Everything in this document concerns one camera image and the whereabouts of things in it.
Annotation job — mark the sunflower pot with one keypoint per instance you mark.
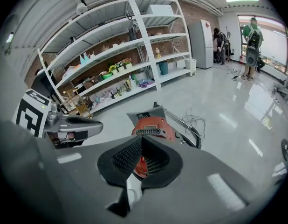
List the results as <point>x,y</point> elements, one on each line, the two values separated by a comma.
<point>113,69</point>

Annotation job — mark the white flower pot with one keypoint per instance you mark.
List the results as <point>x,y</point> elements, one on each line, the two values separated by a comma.
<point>121,66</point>

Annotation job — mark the white metal shelving unit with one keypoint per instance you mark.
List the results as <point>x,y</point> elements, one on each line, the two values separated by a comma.
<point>145,45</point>

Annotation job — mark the white trash bin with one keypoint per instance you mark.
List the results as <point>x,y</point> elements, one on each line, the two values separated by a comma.
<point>193,67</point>

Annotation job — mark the black monitor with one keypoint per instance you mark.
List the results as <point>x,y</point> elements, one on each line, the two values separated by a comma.
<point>42,83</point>

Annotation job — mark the white box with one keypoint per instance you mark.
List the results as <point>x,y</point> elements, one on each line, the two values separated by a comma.
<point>160,9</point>

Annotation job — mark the red flower pot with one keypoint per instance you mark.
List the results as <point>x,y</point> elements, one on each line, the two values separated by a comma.
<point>128,64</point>

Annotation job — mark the green tray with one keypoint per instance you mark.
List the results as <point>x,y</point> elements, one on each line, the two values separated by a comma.
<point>106,75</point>

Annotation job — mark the teal figure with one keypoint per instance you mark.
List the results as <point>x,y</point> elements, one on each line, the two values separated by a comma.
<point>84,59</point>

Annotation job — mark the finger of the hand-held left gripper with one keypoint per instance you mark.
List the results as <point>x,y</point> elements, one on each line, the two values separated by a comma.
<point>88,125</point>

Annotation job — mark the large window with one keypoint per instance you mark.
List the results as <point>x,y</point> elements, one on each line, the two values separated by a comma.
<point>274,45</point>

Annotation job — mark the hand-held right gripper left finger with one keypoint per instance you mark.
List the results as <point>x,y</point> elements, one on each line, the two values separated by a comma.
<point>64,176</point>

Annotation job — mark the teal bucket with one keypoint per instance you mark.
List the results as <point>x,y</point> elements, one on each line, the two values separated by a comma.
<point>163,67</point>

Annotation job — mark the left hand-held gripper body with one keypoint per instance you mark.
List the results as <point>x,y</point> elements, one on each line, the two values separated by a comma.
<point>29,111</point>

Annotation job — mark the white round ceiling camera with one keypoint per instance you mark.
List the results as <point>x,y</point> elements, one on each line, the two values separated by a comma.
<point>81,9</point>

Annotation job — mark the red vacuum cleaner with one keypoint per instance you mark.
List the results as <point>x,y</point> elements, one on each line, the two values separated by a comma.
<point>153,125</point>

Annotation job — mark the black folded floor tripod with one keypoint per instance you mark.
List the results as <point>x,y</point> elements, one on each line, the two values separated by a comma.
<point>282,91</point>

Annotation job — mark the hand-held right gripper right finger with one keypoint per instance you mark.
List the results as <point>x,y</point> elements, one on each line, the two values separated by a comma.
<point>193,183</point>

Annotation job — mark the white spray bottle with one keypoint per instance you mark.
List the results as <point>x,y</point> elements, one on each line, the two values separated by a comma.
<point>133,81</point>

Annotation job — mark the small wooden rack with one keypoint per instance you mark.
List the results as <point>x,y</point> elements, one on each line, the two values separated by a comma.
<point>82,107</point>

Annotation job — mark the grey round carried device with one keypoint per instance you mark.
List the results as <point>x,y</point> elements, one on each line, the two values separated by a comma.
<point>251,58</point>

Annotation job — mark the metal vacuum wand with nozzle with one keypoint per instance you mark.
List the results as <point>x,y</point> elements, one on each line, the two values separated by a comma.
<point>179,119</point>

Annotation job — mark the grey refrigerator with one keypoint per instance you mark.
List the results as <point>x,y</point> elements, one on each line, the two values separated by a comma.
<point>201,45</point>

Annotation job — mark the purple bag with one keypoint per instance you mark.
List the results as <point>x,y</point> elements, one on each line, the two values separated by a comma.
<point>145,83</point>

